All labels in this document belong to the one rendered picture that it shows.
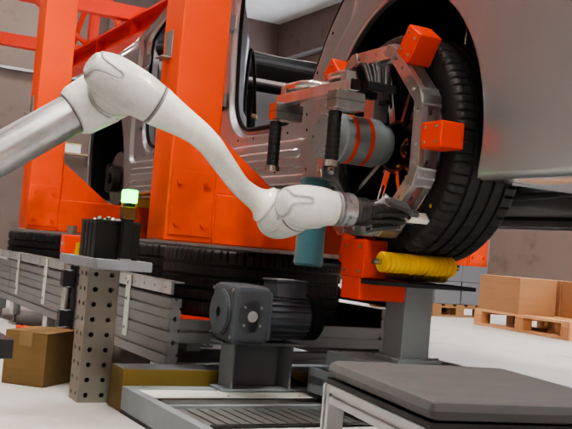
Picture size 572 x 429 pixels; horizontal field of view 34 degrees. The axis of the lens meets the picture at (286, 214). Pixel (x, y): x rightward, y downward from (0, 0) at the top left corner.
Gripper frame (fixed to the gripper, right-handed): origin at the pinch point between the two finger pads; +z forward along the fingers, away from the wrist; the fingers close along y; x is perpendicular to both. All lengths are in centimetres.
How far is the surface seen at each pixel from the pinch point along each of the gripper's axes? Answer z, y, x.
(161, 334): -39, -86, 27
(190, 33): -45, -8, 83
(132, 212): -60, -44, 37
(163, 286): -39, -77, 39
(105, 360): -58, -90, 19
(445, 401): -69, 54, -97
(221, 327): -32, -60, 9
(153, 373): -48, -80, 7
